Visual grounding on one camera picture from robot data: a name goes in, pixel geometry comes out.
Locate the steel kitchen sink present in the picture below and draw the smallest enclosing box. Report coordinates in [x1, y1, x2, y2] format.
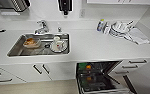
[6, 32, 72, 58]

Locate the white wall outlet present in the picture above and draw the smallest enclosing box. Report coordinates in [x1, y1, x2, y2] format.
[79, 8, 87, 18]

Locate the grey paper towel dispenser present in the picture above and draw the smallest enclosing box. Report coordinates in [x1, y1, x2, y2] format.
[9, 0, 31, 13]

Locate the brown orange dish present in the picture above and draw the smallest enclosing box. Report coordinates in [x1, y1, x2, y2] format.
[23, 37, 42, 50]

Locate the small orange plastic bowl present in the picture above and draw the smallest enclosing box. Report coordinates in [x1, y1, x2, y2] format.
[85, 64, 92, 70]

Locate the black wall soap dispenser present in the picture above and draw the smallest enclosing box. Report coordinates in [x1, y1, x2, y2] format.
[57, 0, 73, 16]

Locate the kitchen counter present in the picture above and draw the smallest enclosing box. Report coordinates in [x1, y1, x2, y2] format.
[0, 18, 150, 86]

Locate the white cup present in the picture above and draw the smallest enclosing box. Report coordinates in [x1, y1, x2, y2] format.
[50, 35, 68, 54]

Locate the small blue bottle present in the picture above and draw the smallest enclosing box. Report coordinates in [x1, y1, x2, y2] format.
[96, 18, 107, 34]

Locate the white three-door wall cabinet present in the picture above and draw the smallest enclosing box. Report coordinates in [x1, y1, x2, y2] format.
[86, 0, 150, 5]

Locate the chrome faucet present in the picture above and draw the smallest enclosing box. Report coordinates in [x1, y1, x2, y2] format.
[34, 19, 50, 35]

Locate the open steel dishwasher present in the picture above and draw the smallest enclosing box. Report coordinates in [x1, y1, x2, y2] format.
[74, 60, 139, 94]

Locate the white dishes stack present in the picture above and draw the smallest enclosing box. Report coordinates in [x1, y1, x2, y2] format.
[108, 20, 136, 39]

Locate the white folded cloth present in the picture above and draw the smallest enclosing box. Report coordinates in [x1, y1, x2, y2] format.
[125, 28, 150, 46]

